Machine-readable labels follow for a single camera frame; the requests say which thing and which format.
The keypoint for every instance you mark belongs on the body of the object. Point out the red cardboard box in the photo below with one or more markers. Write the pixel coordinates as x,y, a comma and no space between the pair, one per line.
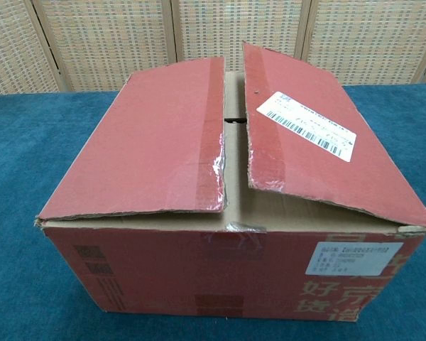
156,149

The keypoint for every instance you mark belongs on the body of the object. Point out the woven folding screen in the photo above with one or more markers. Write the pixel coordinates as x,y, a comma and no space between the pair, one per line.
110,39

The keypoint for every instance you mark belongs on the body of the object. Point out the blue table cloth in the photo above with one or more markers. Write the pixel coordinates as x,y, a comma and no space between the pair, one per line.
28,177

